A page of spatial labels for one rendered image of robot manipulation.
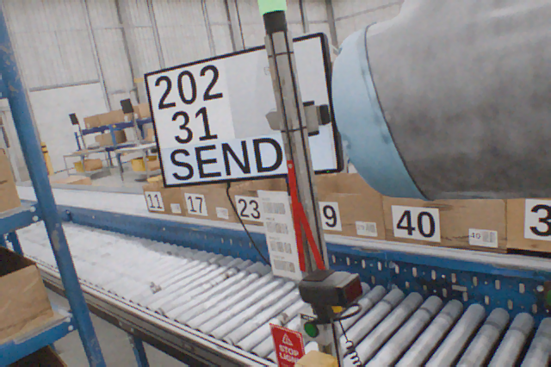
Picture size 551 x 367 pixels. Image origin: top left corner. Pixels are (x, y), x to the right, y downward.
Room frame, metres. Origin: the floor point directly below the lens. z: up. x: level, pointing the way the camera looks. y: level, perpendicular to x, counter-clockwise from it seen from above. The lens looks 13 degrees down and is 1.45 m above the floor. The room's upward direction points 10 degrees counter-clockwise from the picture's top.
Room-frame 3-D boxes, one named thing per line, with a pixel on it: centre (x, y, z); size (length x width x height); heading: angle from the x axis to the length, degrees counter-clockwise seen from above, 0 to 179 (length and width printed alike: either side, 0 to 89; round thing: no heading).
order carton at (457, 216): (1.35, -0.58, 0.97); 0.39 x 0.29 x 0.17; 45
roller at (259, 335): (1.31, 0.02, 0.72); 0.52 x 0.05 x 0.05; 135
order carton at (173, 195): (2.45, 0.52, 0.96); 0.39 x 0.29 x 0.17; 46
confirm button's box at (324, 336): (0.83, -0.03, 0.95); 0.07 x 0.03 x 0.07; 45
